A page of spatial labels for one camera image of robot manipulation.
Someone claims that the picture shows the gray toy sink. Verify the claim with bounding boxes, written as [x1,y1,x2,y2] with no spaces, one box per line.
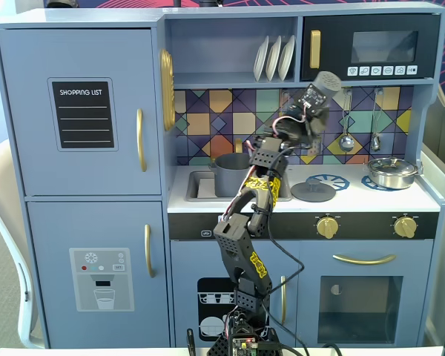
[186,169,293,203]

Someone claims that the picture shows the black camera cable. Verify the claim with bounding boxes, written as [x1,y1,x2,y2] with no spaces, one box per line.
[265,148,306,334]

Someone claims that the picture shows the blue toy kitchen unit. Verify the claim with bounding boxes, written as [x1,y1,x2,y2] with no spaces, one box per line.
[0,3,445,349]

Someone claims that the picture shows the long gold fridge handle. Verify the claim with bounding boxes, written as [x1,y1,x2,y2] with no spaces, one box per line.
[136,108,148,173]

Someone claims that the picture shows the black microwave door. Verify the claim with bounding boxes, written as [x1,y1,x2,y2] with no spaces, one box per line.
[300,14,441,82]

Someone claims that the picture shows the white toy plate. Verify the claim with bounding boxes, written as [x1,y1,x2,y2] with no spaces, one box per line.
[253,35,270,82]
[266,35,283,82]
[277,34,296,82]

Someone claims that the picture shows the gray salt shaker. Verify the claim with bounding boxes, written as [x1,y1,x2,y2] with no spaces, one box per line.
[311,70,343,112]

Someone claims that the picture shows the blue oven door with window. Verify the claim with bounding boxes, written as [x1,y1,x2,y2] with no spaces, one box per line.
[299,240,435,346]

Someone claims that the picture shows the steel slotted spatula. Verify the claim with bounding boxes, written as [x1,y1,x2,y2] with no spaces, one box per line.
[306,136,323,157]

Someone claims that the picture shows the steel pot with lid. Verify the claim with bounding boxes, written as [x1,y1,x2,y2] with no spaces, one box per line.
[366,156,421,190]

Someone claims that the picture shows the gray plastic pot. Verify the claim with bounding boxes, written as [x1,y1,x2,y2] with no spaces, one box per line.
[208,153,255,197]

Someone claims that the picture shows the red and black robot base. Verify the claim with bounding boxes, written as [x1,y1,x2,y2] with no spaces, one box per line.
[207,314,283,356]

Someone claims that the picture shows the freezer door with dispenser print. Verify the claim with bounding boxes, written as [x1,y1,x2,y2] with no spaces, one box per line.
[26,201,171,348]

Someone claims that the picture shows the gold microwave handle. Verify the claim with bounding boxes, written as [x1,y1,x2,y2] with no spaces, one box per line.
[309,30,322,70]

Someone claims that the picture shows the gold toy telephone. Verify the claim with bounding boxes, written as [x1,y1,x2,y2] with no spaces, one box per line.
[159,47,177,132]

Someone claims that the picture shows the gold stove knob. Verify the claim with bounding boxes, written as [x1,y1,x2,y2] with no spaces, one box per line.
[393,217,417,239]
[316,217,338,240]

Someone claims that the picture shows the fridge door with shopping list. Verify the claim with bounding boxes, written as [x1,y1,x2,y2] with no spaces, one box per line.
[0,28,162,197]

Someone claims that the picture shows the steel serving spoon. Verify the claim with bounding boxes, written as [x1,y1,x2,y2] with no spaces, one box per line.
[369,88,385,152]

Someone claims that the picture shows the gold oven handle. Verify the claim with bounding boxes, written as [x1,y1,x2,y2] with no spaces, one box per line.
[332,253,397,266]

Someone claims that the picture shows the steel ladle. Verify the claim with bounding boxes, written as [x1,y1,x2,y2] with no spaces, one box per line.
[337,88,355,153]

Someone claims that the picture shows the gray pot lid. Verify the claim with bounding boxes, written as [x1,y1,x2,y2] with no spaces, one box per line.
[290,178,337,203]

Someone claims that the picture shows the white plastic chair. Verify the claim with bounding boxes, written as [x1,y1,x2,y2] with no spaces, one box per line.
[0,139,45,349]

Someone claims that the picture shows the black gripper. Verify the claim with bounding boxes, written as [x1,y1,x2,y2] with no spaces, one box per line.
[261,105,330,148]

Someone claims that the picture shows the gold freezer door handle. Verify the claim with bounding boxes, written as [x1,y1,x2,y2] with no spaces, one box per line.
[144,223,156,279]

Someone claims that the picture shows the small wrist camera board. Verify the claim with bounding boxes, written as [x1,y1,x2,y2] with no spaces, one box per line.
[298,84,328,109]

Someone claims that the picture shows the gold dishwasher handle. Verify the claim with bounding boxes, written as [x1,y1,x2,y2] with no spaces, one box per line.
[280,274,287,326]

